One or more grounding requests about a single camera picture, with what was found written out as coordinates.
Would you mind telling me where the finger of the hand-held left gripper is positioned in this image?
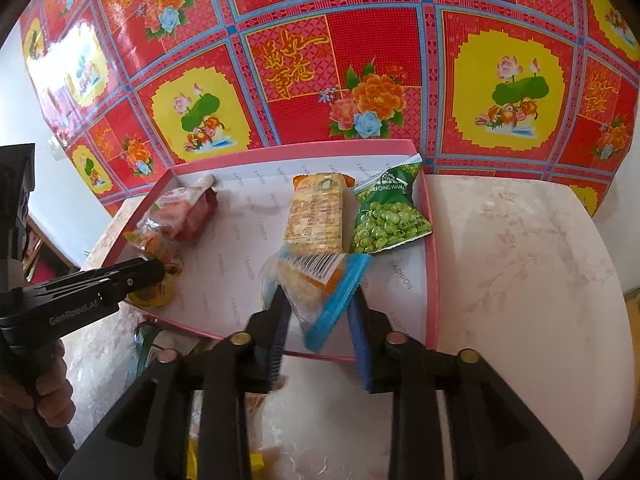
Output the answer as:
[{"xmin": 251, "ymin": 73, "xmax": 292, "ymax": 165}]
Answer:
[{"xmin": 20, "ymin": 258, "xmax": 167, "ymax": 312}]

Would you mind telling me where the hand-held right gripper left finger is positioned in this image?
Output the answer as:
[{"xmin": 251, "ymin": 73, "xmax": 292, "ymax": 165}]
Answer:
[{"xmin": 59, "ymin": 285, "xmax": 293, "ymax": 480}]

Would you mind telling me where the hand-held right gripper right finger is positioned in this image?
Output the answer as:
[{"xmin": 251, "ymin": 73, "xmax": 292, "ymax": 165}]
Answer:
[{"xmin": 349, "ymin": 287, "xmax": 583, "ymax": 480}]

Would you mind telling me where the clear gummy candy packet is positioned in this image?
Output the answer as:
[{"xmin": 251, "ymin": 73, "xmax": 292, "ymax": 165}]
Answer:
[{"xmin": 125, "ymin": 212, "xmax": 183, "ymax": 266}]

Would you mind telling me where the clear blue-edged snack packet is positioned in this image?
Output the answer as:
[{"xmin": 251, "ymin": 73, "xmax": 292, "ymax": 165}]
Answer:
[{"xmin": 260, "ymin": 247, "xmax": 373, "ymax": 353}]

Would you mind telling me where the peach jelly drink pouch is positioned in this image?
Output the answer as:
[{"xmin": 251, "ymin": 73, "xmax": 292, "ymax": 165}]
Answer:
[{"xmin": 150, "ymin": 174, "xmax": 222, "ymax": 246}]

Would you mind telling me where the pink shallow cardboard box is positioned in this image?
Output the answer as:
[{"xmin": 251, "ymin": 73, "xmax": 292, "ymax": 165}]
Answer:
[{"xmin": 122, "ymin": 139, "xmax": 440, "ymax": 361}]

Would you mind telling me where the yellow cracker packet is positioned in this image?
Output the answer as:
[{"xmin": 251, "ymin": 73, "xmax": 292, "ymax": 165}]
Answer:
[{"xmin": 284, "ymin": 172, "xmax": 356, "ymax": 256}]

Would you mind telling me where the green pea packet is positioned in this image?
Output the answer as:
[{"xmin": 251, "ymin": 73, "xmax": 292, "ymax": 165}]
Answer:
[{"xmin": 350, "ymin": 156, "xmax": 433, "ymax": 256}]

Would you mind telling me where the person's left hand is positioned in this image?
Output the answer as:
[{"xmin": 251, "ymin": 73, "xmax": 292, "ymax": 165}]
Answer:
[{"xmin": 0, "ymin": 339, "xmax": 69, "ymax": 423}]

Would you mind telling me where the wooden shelf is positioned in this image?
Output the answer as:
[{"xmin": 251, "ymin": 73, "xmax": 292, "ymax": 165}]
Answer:
[{"xmin": 22, "ymin": 215, "xmax": 83, "ymax": 283}]

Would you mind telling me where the green snack packet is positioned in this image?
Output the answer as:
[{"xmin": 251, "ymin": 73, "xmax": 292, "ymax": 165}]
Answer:
[{"xmin": 131, "ymin": 321, "xmax": 173, "ymax": 378}]

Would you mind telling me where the red floral wall sheet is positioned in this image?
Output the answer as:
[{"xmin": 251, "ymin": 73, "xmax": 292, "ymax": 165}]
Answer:
[{"xmin": 20, "ymin": 0, "xmax": 640, "ymax": 218}]

